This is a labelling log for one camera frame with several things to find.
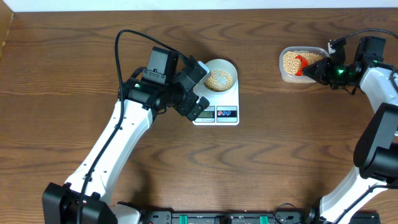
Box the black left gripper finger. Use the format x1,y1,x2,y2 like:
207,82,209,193
183,55,201,87
185,96,210,121

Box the red measuring scoop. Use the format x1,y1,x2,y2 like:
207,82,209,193
295,55,308,76

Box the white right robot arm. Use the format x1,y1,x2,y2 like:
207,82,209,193
302,36,397,223

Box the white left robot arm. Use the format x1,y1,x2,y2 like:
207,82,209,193
42,52,210,223

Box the white digital kitchen scale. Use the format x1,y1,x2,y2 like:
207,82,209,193
193,78,240,126

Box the soybeans in bowl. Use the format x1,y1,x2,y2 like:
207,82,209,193
205,70,233,92

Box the grey round bowl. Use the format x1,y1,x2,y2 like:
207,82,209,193
204,59,238,93

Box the pile of soybeans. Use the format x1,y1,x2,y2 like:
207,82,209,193
282,51,323,76

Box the clear plastic container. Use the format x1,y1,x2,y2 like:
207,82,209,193
279,46,329,84

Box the brown cardboard panel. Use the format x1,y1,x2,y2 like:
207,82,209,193
0,0,14,55

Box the black right camera cable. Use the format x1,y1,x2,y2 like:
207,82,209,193
331,28,398,46

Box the black camera cable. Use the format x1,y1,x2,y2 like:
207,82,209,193
331,28,398,46
76,29,189,224

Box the black left camera cable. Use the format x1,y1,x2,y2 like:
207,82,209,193
76,29,189,224

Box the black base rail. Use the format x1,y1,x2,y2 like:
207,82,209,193
136,210,381,224

